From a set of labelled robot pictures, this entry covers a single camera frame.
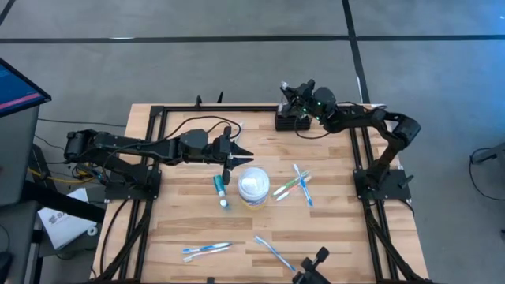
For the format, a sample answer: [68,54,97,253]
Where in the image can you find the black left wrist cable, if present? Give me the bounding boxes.
[167,115,242,143]

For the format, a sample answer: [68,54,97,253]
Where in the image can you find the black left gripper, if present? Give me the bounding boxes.
[204,125,254,185]

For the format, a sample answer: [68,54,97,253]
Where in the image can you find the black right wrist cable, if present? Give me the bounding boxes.
[294,114,333,140]

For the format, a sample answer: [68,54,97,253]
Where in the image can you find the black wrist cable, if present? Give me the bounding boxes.
[167,115,242,143]
[294,114,333,140]

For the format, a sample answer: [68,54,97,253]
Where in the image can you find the blue screen monitor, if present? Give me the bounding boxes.
[0,58,53,118]

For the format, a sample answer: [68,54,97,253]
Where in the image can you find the black wire rack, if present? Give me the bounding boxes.
[274,111,312,132]

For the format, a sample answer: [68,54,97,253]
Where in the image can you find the white paper booklet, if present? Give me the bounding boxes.
[37,188,99,251]

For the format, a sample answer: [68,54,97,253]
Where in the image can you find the yellow floor cable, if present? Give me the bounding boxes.
[26,167,98,185]

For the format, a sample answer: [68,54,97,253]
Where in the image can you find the black aluminium table frame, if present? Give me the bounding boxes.
[91,103,433,284]

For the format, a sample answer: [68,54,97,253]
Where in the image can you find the grey stand foot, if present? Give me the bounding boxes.
[471,141,505,165]

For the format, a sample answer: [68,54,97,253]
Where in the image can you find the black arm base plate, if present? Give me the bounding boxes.
[104,167,162,201]
[353,168,412,201]

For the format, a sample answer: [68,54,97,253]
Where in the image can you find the black floor cable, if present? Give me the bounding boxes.
[468,148,505,202]
[37,117,128,129]

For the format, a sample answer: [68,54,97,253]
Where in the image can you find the grey cabinet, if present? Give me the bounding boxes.
[0,104,41,207]

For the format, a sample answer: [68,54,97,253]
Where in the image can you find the white toothbrush orange grip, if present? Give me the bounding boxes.
[183,246,232,263]

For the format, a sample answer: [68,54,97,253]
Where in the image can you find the Lysol disinfecting wipes canister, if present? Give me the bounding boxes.
[237,166,271,211]

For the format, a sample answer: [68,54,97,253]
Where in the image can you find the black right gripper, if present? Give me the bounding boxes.
[280,78,316,119]

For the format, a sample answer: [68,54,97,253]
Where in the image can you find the black beam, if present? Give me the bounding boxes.
[21,180,107,224]

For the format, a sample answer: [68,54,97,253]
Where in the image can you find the blue white toothbrush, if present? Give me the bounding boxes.
[253,235,297,273]
[292,163,315,207]
[181,241,234,255]

